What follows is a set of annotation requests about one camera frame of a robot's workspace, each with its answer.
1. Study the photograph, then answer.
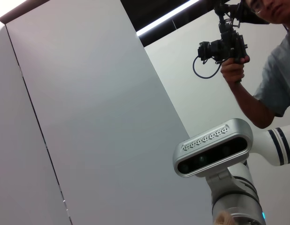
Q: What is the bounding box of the person's hand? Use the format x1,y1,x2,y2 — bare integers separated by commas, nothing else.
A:
220,55,251,87

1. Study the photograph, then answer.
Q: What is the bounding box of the black video camera rig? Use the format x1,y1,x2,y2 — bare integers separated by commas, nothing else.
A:
192,0,271,79

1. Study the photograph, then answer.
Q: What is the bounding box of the khaki canvas food bag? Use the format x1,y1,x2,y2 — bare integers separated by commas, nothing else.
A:
213,210,233,225

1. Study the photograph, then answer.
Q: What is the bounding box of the person in grey shirt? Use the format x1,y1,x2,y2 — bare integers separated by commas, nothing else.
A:
243,0,290,118

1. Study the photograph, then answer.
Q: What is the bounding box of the white ceiling light strip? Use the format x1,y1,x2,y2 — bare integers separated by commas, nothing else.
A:
136,0,201,37

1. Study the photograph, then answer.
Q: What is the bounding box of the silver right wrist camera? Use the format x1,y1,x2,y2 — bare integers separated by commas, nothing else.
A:
172,118,253,178

